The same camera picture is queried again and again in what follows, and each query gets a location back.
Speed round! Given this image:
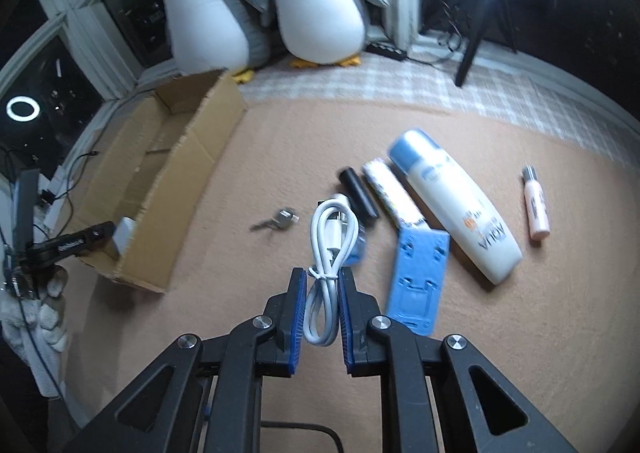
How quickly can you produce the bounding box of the white charger adapter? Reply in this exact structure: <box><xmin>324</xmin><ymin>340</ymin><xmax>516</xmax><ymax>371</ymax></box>
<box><xmin>113</xmin><ymin>216</ymin><xmax>137</xmax><ymax>259</ymax></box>

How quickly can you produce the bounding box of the white power strip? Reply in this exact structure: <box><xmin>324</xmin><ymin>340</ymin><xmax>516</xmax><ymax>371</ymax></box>
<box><xmin>41</xmin><ymin>162</ymin><xmax>70</xmax><ymax>230</ymax></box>

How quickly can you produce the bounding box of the metal key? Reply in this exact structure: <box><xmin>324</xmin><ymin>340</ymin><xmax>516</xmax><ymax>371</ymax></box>
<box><xmin>249</xmin><ymin>208</ymin><xmax>300</xmax><ymax>233</ymax></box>

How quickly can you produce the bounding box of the floral patterned tube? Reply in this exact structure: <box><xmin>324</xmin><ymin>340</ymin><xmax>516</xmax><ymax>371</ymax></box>
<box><xmin>361</xmin><ymin>158</ymin><xmax>429</xmax><ymax>230</ymax></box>

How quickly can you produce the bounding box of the blue phone stand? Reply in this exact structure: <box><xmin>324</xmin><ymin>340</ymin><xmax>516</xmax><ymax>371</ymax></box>
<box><xmin>385</xmin><ymin>226</ymin><xmax>451</xmax><ymax>337</ymax></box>

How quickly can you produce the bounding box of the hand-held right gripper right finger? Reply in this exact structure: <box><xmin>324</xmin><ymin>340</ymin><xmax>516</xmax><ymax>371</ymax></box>
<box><xmin>337</xmin><ymin>267</ymin><xmax>576</xmax><ymax>453</ymax></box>

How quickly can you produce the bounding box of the black cable with plug end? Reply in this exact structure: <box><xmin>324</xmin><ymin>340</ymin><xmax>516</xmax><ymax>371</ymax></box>
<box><xmin>47</xmin><ymin>148</ymin><xmax>99</xmax><ymax>216</ymax></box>

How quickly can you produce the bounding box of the small pink bottle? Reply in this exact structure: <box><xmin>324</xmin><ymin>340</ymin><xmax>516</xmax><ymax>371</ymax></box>
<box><xmin>521</xmin><ymin>165</ymin><xmax>552</xmax><ymax>242</ymax></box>

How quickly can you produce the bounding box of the cardboard box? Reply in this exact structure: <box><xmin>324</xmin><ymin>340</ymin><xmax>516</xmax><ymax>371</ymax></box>
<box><xmin>75</xmin><ymin>68</ymin><xmax>249</xmax><ymax>295</ymax></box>

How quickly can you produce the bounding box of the black power strip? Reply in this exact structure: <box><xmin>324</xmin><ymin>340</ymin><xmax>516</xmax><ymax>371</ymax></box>
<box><xmin>366</xmin><ymin>42</ymin><xmax>409</xmax><ymax>61</ymax></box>

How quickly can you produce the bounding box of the beige floor mat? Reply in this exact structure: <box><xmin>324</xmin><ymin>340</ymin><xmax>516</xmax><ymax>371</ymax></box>
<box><xmin>47</xmin><ymin>96</ymin><xmax>640</xmax><ymax>453</ymax></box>

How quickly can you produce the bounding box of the person's left hand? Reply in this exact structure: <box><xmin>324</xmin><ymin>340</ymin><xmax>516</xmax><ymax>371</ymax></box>
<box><xmin>0</xmin><ymin>265</ymin><xmax>70</xmax><ymax>399</ymax></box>

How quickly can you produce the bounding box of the white lotion bottle blue cap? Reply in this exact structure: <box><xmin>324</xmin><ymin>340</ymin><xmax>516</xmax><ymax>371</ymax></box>
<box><xmin>388</xmin><ymin>129</ymin><xmax>524</xmax><ymax>285</ymax></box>

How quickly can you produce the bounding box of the small blue packet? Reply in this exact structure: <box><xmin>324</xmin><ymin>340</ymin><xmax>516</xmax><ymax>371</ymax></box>
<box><xmin>345</xmin><ymin>225</ymin><xmax>369</xmax><ymax>265</ymax></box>

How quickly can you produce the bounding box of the white grey penguin plush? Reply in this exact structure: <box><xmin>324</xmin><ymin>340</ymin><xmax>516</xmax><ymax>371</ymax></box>
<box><xmin>267</xmin><ymin>0</ymin><xmax>391</xmax><ymax>70</ymax></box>
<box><xmin>151</xmin><ymin>0</ymin><xmax>274</xmax><ymax>84</ymax></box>

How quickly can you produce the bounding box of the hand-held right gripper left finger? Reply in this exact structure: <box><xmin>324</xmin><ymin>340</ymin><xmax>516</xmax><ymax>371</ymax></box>
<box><xmin>65</xmin><ymin>267</ymin><xmax>307</xmax><ymax>453</ymax></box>

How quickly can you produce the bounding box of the white USB cable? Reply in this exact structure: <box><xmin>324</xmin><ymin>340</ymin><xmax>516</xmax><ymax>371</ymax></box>
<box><xmin>302</xmin><ymin>193</ymin><xmax>362</xmax><ymax>347</ymax></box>

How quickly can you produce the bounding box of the checked blanket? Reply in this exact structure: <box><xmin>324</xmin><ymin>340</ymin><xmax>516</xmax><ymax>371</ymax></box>
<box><xmin>137</xmin><ymin>40</ymin><xmax>640</xmax><ymax>171</ymax></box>

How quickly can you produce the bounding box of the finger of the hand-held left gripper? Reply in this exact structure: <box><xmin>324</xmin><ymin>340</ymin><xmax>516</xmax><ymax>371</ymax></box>
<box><xmin>26</xmin><ymin>220</ymin><xmax>115</xmax><ymax>267</ymax></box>

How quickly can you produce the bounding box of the black tripod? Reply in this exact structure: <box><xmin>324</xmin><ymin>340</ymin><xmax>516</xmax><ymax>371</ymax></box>
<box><xmin>454</xmin><ymin>0</ymin><xmax>532</xmax><ymax>88</ymax></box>

